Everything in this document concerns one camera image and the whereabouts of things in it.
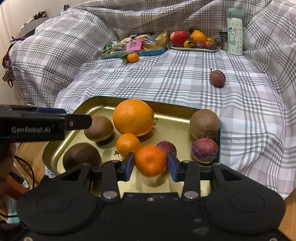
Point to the plaid bed sheet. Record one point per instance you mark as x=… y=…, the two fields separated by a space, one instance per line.
x=60 y=66

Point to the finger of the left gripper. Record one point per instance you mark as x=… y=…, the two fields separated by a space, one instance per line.
x=72 y=121

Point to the gold snack packet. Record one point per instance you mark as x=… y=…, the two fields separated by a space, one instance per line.
x=162 y=39

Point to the right loose plum with stem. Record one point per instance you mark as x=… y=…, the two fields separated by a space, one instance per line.
x=217 y=78

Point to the orange on plate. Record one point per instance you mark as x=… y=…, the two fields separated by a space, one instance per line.
x=198 y=36

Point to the person left hand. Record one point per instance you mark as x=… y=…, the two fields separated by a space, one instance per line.
x=7 y=153

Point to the small mandarin with leaf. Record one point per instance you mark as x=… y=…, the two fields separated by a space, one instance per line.
x=130 y=58

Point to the large orange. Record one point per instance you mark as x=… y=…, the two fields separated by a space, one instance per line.
x=133 y=116

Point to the plum on plate back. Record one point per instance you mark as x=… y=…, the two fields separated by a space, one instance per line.
x=218 y=41

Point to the pink snack packet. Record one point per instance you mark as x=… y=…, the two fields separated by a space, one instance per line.
x=134 y=45

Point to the mandarin on plate front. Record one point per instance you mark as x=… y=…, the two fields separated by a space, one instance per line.
x=189 y=44

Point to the dark brown round fruit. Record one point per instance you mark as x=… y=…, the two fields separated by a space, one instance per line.
x=81 y=153

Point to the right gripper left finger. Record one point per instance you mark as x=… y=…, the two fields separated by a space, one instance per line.
x=110 y=173

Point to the white fruit plate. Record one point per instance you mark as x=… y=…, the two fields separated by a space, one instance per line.
x=194 y=49

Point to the light brown kiwi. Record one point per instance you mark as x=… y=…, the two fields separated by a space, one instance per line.
x=204 y=123

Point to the cartoon cat water bottle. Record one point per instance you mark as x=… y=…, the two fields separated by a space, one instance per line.
x=234 y=32

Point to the dark drink can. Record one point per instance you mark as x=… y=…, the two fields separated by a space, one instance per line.
x=224 y=40

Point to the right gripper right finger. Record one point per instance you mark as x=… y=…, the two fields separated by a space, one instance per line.
x=191 y=174

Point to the red apple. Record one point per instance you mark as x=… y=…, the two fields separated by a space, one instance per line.
x=178 y=38

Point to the gold metal tray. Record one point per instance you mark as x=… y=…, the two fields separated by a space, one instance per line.
x=171 y=124

